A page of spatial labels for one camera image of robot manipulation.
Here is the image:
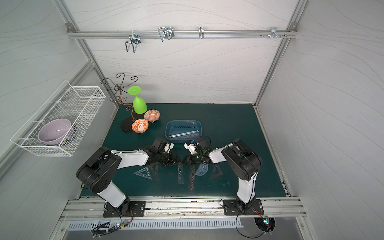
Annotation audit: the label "short clear stencil ruler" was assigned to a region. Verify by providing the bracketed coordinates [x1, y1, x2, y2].
[177, 163, 184, 185]

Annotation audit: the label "blue plastic storage box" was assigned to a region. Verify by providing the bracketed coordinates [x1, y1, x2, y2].
[165, 120, 203, 144]

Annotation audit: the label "long clear stencil ruler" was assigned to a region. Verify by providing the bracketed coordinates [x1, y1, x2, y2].
[170, 133, 201, 142]

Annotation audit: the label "thin clear straight ruler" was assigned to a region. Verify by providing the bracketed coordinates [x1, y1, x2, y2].
[169, 130, 199, 138]

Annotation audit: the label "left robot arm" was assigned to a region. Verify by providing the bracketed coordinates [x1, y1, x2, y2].
[76, 142, 181, 209]

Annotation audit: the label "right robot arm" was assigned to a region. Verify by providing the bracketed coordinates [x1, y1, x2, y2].
[184, 138, 263, 210]

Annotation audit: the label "brown stencil ruler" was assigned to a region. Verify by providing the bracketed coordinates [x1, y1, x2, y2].
[188, 165, 196, 193]

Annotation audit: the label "brown tall triangle ruler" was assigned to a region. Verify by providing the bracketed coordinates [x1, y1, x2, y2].
[149, 162, 159, 181]

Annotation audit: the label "clear protractor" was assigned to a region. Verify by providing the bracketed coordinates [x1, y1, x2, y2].
[195, 163, 209, 176]

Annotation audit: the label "clear small triangle ruler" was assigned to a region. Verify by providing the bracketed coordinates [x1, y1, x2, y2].
[134, 167, 152, 180]

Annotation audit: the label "brown small triangle ruler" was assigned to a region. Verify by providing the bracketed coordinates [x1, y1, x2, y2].
[210, 164, 223, 180]

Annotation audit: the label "orange patterned bowl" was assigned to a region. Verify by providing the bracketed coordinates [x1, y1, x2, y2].
[132, 119, 149, 134]

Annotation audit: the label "red blue patterned bowl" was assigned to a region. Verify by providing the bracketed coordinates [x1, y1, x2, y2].
[144, 110, 161, 123]

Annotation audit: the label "green plastic goblet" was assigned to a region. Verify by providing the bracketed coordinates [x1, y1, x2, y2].
[128, 86, 148, 115]

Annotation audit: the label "purple bowl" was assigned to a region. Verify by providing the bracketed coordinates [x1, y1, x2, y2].
[38, 119, 72, 146]

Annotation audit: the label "metal double hook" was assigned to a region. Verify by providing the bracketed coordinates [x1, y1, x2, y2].
[125, 33, 141, 53]

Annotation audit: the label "small metal hook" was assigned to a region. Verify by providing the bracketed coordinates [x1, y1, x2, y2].
[198, 27, 204, 40]

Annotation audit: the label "metal hook right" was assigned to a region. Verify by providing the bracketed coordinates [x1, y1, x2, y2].
[260, 27, 287, 39]

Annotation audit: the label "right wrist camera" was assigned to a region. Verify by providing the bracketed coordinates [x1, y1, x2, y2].
[184, 138, 209, 155]

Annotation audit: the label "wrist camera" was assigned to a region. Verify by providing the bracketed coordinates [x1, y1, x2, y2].
[153, 138, 174, 154]
[184, 138, 209, 155]

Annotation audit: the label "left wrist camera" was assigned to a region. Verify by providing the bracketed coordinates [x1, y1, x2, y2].
[153, 138, 174, 154]

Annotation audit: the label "metal wire cup stand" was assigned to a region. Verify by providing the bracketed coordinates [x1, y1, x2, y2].
[101, 73, 144, 132]

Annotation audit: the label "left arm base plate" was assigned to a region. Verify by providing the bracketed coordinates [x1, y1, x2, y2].
[103, 201, 146, 218]

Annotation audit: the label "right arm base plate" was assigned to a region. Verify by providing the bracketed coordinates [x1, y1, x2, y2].
[221, 199, 265, 216]

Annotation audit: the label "cables with circuit board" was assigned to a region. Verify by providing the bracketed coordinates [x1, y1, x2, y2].
[90, 206, 135, 238]

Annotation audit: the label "white wire basket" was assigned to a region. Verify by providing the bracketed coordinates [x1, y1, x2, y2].
[11, 81, 106, 157]

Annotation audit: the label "metal wire hook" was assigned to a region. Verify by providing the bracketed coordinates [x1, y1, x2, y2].
[158, 27, 175, 42]

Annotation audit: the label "aluminium top rail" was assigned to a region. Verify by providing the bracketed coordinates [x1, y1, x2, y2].
[68, 29, 299, 40]

